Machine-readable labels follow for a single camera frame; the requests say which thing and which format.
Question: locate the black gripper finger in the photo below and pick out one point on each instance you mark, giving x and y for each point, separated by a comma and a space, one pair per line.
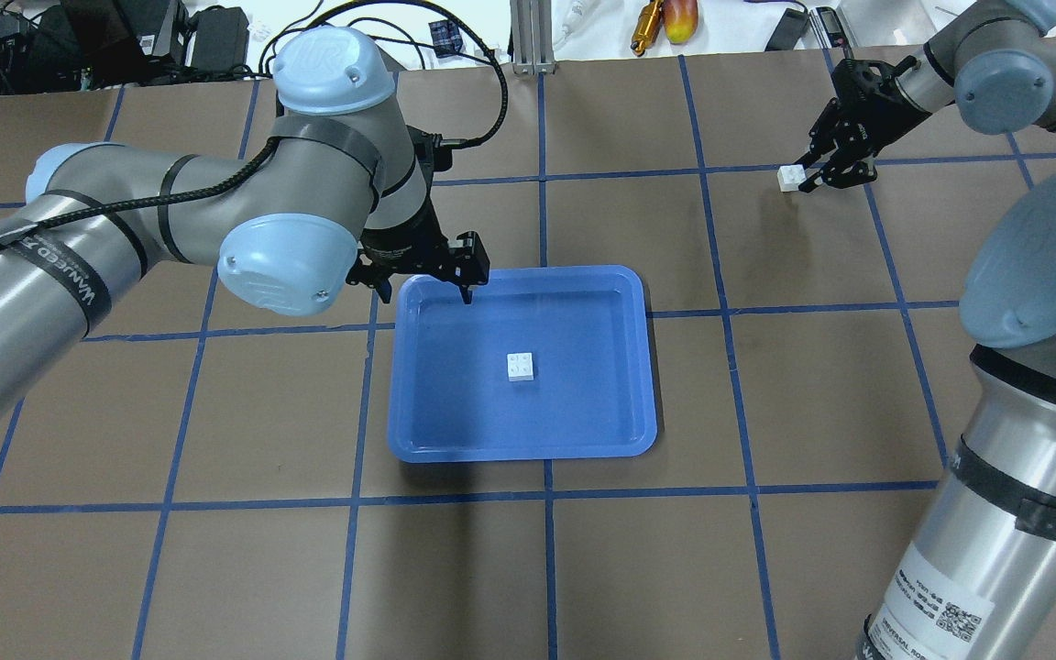
808, 165
471, 265
839, 174

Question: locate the white block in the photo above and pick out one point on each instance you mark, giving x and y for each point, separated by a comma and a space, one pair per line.
520, 366
790, 176

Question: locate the blue plastic tray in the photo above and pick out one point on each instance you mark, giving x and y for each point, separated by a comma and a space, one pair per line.
593, 394

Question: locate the black power adapter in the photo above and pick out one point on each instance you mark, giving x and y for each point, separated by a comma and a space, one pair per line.
788, 31

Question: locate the mango fruit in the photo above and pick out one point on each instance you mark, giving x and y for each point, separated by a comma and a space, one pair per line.
681, 20

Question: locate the brown paper table mat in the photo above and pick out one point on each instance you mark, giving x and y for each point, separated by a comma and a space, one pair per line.
205, 480

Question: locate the aluminium frame post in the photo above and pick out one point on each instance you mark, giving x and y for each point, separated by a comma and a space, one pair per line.
531, 45

